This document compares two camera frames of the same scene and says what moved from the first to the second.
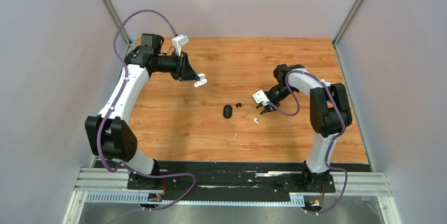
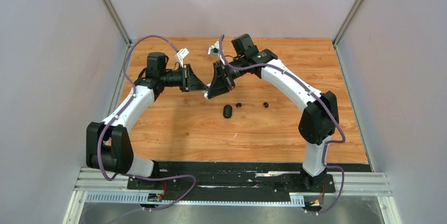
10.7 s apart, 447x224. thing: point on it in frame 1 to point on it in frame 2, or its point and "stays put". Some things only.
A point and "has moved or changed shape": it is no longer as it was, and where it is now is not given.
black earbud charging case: (227, 111) stays put
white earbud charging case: (203, 80) has moved or changed shape
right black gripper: (264, 110) to (220, 84)
